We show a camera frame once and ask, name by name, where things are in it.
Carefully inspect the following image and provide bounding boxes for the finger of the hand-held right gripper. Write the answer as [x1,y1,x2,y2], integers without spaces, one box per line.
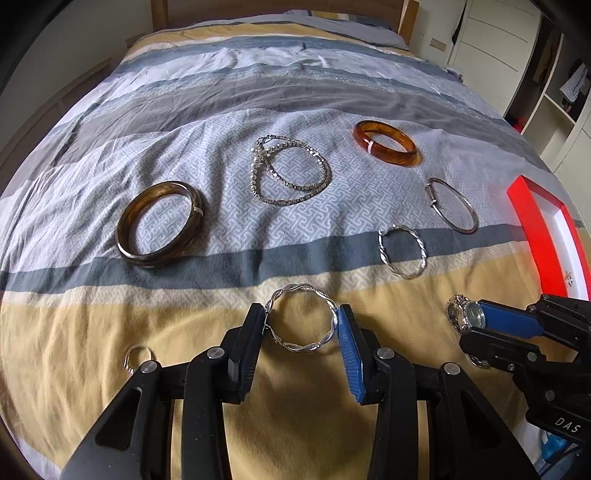
[477,294,591,352]
[459,329,570,394]

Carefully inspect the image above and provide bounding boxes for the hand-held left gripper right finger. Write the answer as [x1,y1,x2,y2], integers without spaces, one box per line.
[336,304,541,480]

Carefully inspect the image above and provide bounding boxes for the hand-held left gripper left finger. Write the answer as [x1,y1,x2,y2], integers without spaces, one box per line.
[59,303,269,480]

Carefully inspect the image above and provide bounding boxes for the silver wristwatch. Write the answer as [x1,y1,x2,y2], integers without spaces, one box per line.
[445,294,498,370]

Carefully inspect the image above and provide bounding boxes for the large twisted silver bracelet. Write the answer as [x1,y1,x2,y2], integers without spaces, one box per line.
[264,283,339,353]

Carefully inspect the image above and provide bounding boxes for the red jewelry box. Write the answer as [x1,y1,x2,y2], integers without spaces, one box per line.
[506,174,591,302]

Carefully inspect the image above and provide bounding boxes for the beaded silver bracelet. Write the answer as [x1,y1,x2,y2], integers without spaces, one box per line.
[249,137,280,204]

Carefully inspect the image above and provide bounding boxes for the silver chain bracelet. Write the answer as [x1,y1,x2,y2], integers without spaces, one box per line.
[255,134,333,205]

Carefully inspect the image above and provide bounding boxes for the amber bangle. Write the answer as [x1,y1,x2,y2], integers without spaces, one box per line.
[353,120,423,168]

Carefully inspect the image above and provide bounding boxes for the thin silver bangle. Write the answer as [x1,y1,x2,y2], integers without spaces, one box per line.
[425,177,480,235]

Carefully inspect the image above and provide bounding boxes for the dark brown bangle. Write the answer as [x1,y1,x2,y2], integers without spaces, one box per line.
[115,180,206,268]

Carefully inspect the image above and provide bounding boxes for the white shelf unit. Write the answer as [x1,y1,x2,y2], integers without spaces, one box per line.
[502,28,591,174]

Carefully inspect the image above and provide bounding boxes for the hanging clothes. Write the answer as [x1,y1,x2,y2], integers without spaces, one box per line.
[558,62,591,104]

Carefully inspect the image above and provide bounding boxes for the striped duvet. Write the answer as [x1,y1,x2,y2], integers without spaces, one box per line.
[0,9,591,480]

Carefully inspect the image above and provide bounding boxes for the white wardrobe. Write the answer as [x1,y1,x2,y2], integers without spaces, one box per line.
[444,0,544,121]

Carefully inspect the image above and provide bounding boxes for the grey pillow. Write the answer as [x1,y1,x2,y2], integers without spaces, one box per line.
[277,9,411,51]

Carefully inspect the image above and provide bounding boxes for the wooden headboard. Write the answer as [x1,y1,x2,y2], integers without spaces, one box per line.
[152,0,422,47]

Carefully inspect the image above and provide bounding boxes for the small twisted silver bracelet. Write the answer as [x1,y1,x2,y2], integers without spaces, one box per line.
[378,224,428,280]

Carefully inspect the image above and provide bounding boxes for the silver ring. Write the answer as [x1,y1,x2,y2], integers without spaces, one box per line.
[122,344,158,374]

